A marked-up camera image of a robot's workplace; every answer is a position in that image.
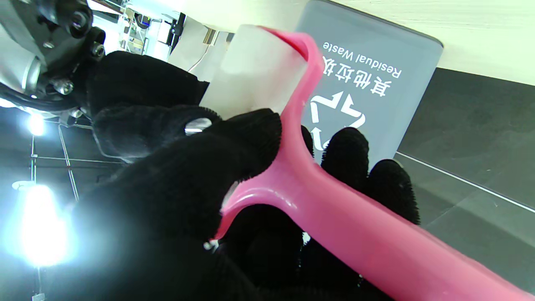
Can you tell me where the grey plastic waste bin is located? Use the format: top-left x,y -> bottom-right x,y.
293,0 -> 444,168

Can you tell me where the pink lint roller handle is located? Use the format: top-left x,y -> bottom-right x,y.
209,26 -> 535,301

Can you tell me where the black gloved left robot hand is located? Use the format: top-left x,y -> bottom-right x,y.
71,109 -> 420,301

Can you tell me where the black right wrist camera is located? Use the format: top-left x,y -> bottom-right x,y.
36,0 -> 107,97

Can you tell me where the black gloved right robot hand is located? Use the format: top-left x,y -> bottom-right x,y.
86,51 -> 221,163

